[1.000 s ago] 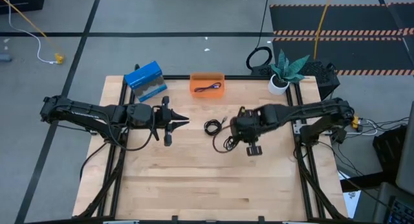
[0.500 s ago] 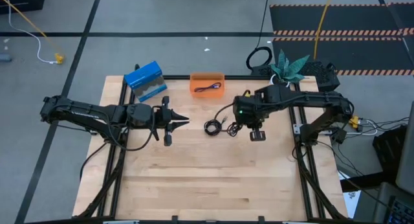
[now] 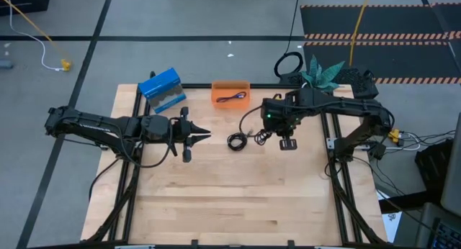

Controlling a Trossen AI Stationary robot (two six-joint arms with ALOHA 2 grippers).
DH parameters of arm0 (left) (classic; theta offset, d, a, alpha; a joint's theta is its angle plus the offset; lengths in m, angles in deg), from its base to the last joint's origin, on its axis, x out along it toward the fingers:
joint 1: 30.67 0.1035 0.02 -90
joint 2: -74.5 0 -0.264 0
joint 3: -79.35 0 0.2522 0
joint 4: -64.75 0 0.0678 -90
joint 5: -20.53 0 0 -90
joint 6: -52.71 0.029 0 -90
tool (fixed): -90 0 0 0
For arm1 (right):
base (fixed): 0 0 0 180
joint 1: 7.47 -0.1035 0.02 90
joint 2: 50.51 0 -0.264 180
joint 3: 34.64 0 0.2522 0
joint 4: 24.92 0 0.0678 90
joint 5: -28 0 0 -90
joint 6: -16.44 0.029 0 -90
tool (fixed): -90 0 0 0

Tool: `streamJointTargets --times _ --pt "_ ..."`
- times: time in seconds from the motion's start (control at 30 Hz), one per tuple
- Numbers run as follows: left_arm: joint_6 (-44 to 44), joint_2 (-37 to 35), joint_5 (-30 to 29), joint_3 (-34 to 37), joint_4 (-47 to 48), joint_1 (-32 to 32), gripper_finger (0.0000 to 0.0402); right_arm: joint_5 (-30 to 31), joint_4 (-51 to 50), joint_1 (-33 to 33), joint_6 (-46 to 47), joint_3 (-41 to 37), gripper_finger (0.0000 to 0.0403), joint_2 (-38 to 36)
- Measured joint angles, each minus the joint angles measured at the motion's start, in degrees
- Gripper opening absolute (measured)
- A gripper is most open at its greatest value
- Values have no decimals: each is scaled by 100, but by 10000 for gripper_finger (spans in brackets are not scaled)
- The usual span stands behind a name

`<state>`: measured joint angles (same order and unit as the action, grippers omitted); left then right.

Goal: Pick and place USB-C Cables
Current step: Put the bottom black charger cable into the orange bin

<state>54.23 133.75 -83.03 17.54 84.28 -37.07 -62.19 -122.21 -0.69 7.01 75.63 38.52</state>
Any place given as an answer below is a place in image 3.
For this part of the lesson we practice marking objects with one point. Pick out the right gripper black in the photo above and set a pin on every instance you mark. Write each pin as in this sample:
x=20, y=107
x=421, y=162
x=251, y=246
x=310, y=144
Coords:
x=284, y=116

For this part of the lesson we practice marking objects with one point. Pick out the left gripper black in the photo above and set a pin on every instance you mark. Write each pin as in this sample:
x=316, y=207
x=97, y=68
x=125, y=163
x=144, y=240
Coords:
x=178, y=130

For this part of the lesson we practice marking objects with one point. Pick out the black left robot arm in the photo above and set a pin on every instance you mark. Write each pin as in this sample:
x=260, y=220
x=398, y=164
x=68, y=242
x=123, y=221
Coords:
x=90, y=123

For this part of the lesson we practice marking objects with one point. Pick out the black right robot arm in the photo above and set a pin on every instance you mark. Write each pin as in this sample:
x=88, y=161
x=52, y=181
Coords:
x=345, y=105

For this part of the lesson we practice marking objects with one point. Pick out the white plant pot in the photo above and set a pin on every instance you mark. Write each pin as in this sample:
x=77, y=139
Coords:
x=305, y=85

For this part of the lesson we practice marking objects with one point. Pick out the black perforated box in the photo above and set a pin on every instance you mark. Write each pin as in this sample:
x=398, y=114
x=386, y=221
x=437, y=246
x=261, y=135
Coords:
x=291, y=78
x=356, y=81

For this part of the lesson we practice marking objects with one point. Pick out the orange translucent plastic bin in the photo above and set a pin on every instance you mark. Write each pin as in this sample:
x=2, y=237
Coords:
x=230, y=105

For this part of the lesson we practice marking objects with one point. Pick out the green snake plant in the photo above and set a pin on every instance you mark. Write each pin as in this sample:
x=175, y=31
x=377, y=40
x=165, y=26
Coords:
x=317, y=74

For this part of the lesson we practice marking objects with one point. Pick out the blue DualShock controller box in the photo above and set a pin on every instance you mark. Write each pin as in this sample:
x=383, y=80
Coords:
x=160, y=83

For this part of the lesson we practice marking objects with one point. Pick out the black power adapter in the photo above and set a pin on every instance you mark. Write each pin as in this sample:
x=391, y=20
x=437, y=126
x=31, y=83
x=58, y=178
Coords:
x=377, y=151

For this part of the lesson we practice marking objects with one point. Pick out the black table edge clamp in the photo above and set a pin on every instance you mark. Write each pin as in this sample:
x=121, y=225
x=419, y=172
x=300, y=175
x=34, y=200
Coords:
x=194, y=244
x=291, y=244

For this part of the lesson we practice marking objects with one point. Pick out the yellow plug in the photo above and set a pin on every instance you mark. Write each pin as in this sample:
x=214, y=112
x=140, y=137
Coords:
x=395, y=135

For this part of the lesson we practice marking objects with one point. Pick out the black hazard-striped floor mat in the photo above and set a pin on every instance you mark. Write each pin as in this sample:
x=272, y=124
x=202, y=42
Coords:
x=396, y=22

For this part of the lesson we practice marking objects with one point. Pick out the white paper sheet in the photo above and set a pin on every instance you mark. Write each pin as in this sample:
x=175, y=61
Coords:
x=390, y=220

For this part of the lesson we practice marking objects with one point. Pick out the black bag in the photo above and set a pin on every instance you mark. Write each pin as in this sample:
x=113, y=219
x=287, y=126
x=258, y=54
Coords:
x=432, y=166

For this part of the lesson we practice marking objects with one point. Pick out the grey monitor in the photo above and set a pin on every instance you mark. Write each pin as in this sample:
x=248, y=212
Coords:
x=454, y=170

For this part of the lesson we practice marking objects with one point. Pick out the grey floor object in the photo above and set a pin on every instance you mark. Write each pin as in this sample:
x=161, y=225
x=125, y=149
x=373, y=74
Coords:
x=5, y=64

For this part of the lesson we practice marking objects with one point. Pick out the black keyboard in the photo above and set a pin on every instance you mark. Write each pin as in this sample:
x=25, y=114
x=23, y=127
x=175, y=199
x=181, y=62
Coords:
x=448, y=238

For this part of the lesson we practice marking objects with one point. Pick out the black cabinet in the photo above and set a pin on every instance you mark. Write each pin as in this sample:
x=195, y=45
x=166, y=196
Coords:
x=25, y=0

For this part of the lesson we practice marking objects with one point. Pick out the black aluminium table frame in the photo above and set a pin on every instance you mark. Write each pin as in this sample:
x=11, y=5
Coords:
x=266, y=86

